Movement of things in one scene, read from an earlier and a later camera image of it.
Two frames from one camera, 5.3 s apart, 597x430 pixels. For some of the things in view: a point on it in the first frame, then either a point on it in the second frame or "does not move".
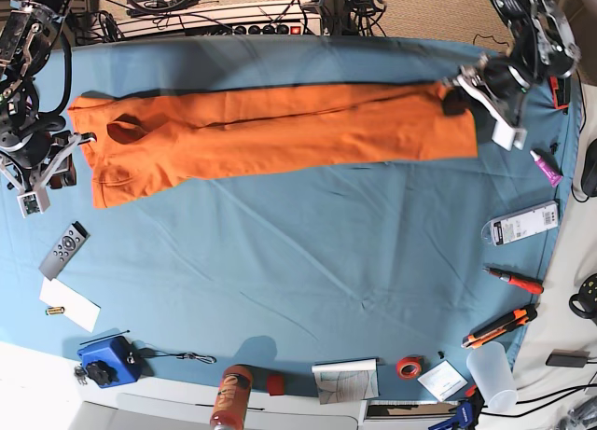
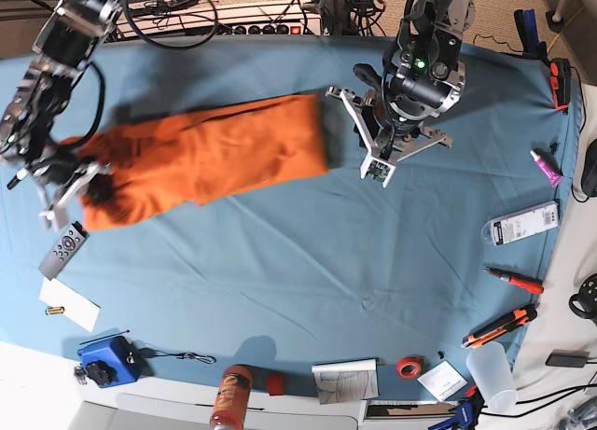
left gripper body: x=498 y=88 -> x=387 y=144
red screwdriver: x=525 y=284 does not move
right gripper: x=34 y=199 -> x=58 y=180
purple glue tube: x=550 y=173 does not move
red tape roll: x=409 y=367 does not move
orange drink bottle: x=231 y=398 does not move
